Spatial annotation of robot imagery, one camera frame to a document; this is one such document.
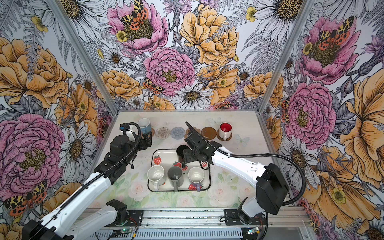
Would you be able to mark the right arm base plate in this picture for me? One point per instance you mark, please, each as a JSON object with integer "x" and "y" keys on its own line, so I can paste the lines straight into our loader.
{"x": 232, "y": 216}

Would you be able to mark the white strawberry tray black rim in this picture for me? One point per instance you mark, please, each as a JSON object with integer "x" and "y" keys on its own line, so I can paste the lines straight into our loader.
{"x": 168, "y": 158}

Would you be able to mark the scratched brown round coaster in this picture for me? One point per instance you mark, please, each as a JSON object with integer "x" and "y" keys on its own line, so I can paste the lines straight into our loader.
{"x": 209, "y": 133}

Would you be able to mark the white mug red inside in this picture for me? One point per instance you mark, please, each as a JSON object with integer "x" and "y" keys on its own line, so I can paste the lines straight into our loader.
{"x": 227, "y": 127}

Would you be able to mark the blue mug white inside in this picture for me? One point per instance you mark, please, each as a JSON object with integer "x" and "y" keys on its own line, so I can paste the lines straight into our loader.
{"x": 145, "y": 126}

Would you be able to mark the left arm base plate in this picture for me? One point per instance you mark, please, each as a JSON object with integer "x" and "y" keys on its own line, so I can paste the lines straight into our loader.
{"x": 135, "y": 217}

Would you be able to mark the plain brown round coaster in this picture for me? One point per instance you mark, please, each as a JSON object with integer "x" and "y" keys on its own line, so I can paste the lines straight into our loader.
{"x": 224, "y": 136}

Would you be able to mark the green circuit board left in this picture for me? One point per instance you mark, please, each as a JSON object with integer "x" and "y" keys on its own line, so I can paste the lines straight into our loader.
{"x": 124, "y": 231}

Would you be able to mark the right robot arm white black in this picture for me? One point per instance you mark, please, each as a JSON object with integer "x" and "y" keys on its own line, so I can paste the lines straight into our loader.
{"x": 269, "y": 182}

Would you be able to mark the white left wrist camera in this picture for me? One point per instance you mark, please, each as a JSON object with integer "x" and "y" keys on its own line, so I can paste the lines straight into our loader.
{"x": 126, "y": 129}

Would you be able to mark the white mug purple handle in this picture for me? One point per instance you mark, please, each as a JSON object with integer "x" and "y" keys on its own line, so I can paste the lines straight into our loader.
{"x": 196, "y": 176}

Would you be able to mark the grey mug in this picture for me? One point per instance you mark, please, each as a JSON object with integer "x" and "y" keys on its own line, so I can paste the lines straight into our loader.
{"x": 175, "y": 175}

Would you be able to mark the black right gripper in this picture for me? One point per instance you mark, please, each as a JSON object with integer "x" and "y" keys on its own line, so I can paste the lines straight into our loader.
{"x": 187, "y": 157}

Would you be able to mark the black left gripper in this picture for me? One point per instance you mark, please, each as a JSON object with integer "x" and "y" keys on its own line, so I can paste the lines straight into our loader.
{"x": 148, "y": 141}

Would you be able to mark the aluminium frame rail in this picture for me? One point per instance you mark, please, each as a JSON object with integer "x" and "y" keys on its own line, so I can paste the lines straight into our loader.
{"x": 188, "y": 218}

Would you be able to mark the black mug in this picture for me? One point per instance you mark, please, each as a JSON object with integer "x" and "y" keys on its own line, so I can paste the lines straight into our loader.
{"x": 180, "y": 153}

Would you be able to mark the green circuit board right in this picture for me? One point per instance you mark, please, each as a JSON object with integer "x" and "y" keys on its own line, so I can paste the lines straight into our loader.
{"x": 254, "y": 230}

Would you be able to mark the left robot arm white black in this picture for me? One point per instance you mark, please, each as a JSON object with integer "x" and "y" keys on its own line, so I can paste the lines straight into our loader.
{"x": 62, "y": 224}

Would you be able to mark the grey woven round coaster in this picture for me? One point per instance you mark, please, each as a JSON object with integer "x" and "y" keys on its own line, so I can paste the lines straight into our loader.
{"x": 178, "y": 133}

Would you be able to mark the green circuit board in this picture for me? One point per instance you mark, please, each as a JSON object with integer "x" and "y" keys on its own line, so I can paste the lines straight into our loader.
{"x": 254, "y": 230}
{"x": 124, "y": 231}

